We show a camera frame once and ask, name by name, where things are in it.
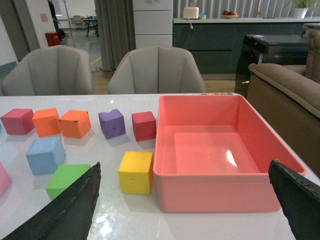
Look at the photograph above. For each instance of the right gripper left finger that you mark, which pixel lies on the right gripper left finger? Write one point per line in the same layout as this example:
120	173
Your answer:
67	217

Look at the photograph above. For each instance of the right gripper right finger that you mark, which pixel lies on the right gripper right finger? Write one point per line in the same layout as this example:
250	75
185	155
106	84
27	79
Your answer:
299	199

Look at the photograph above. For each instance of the blue block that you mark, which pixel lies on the blue block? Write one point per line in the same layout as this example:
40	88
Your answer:
45	155

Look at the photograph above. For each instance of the green block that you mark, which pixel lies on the green block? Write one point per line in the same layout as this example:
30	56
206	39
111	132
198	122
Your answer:
64	176

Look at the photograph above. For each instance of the pink block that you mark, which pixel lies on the pink block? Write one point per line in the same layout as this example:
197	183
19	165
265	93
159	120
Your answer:
5	180

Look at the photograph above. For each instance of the yellow block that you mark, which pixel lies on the yellow block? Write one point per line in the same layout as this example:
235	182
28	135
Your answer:
136	172

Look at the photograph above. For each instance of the right orange block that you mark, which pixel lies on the right orange block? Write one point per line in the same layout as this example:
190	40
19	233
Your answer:
75	123

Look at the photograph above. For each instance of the orange block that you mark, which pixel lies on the orange block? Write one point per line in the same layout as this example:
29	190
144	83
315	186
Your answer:
46	122
75	123

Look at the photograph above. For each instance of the pink plastic bin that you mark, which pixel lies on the pink plastic bin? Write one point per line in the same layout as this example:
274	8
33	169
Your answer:
212	154

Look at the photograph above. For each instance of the beige sofa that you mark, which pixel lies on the beige sofa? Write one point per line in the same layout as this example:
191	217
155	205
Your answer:
288	98

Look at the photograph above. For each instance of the left orange block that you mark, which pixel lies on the left orange block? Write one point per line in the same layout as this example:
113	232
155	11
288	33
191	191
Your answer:
46	122

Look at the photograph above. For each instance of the chipped purple block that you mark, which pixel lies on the chipped purple block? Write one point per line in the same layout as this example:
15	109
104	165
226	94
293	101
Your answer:
112	123

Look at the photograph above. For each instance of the left red block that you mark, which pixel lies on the left red block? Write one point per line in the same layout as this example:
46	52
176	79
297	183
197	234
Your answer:
18	121

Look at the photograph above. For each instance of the red block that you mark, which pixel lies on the red block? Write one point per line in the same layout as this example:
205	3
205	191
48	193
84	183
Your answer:
144	125
18	121

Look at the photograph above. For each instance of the right red block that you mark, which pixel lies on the right red block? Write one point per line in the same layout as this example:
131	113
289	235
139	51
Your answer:
144	125

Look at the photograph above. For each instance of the black appliance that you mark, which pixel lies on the black appliance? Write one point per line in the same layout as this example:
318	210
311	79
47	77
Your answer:
275	49

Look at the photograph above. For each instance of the left grey chair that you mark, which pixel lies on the left grey chair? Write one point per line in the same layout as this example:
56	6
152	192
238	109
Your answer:
52	71

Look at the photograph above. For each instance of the grey chair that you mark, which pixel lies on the grey chair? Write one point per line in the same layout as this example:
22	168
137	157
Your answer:
52	71
157	70

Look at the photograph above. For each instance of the dark counter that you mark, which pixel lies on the dark counter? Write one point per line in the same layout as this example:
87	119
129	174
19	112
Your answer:
216	43

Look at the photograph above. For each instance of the right grey chair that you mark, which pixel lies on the right grey chair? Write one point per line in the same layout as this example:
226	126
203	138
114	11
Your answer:
157	70

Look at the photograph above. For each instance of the red bin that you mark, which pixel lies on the red bin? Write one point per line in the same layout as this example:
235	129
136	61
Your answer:
52	38

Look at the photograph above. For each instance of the potted plant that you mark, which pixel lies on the potted plant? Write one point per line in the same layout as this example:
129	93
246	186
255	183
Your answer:
300	9

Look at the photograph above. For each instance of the fruit bowl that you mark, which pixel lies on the fruit bowl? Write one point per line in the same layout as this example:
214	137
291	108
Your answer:
229	14

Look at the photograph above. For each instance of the grey curtain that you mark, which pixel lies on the grey curtain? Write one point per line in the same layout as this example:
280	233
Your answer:
116	31

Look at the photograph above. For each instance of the small blue bowl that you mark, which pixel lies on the small blue bowl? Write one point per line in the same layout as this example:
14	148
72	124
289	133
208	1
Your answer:
202	16

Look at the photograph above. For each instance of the white toaster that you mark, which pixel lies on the white toaster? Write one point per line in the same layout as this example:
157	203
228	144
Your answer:
191	11

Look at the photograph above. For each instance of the white cabinet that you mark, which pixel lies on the white cabinet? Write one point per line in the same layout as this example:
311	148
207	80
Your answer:
153	23

